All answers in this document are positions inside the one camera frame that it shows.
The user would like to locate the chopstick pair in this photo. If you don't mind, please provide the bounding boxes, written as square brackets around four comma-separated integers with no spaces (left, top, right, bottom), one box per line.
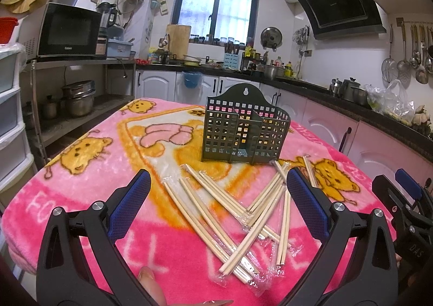
[303,155,319,188]
[276,190,291,266]
[162,179,255,285]
[178,176,261,276]
[182,162,282,242]
[219,180,284,277]

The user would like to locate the person's right hand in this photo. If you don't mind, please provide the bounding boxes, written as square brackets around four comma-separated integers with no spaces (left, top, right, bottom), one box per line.
[137,266,233,306]

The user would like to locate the clear plastic bag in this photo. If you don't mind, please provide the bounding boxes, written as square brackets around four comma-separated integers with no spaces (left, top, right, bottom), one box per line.
[364,80,415,126]

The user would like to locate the hanging steel ladle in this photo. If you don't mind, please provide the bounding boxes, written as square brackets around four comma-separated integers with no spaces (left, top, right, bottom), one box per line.
[414,25,429,85]

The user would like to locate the white plastic drawer unit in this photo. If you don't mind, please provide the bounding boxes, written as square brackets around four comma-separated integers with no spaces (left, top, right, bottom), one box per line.
[0,43,34,192]

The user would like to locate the pink cartoon bear blanket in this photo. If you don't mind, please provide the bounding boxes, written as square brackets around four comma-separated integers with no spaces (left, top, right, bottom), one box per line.
[1,97,396,305]

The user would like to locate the yellow oil bottle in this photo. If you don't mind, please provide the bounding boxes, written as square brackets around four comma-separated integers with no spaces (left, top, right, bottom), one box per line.
[284,62,294,77]

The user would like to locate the metal storage shelf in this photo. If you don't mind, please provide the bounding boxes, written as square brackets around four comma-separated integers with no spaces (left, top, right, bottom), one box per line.
[18,58,136,168]

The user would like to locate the stacked steel pots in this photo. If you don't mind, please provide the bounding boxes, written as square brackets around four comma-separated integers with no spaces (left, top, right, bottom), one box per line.
[62,80,96,117]

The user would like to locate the dark green utensil holder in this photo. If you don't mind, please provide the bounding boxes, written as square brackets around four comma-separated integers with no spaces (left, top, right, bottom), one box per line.
[202,83,291,165]

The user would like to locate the steel pot on counter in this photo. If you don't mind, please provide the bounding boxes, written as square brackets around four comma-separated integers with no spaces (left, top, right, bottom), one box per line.
[264,65,279,80]

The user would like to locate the black range hood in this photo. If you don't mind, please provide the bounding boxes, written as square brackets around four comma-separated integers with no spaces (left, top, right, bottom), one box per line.
[298,0,386,41]

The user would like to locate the hanging steel pot lid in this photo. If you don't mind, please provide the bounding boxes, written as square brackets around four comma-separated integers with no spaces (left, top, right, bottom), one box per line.
[260,27,283,50]

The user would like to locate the light blue knife block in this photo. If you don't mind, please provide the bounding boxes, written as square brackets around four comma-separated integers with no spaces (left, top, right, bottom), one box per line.
[223,53,241,70]

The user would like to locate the blue plastic dish box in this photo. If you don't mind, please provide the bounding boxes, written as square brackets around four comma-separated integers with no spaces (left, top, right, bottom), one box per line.
[106,39,133,59]

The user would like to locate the blue hanging trash bin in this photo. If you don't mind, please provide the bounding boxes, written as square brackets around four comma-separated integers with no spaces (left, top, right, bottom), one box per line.
[182,71,202,89]

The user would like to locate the black microwave oven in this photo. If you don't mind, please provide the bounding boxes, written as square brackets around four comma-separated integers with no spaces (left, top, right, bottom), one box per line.
[18,3,101,60]

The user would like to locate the red plastic basin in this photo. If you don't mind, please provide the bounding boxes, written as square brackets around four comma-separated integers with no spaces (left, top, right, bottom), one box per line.
[0,17,19,44]

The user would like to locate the black blender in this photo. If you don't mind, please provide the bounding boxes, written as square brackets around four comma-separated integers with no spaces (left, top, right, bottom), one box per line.
[96,2,117,36]

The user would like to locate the wooden cutting board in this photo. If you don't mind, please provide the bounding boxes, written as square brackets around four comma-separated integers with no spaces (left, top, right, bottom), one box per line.
[166,25,192,61]

